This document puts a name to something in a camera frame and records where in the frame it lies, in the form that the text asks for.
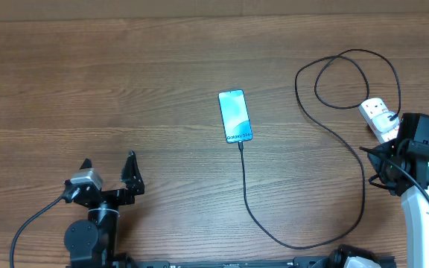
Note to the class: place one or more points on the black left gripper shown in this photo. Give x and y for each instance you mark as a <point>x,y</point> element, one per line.
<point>132,183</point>

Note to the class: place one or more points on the Samsung Galaxy smartphone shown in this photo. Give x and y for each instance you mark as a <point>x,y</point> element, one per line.
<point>235,116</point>

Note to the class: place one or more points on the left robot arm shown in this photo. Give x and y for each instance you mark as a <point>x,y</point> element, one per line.
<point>92,242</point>

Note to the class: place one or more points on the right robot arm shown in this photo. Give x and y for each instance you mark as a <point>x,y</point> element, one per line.
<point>402,167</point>

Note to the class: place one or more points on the white charger plug adapter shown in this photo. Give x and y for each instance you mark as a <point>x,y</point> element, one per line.
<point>384,122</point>

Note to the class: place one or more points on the white power strip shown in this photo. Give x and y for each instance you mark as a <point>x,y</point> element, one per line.
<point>372,107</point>

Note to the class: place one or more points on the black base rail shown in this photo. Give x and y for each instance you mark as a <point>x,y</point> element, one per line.
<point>343,256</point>

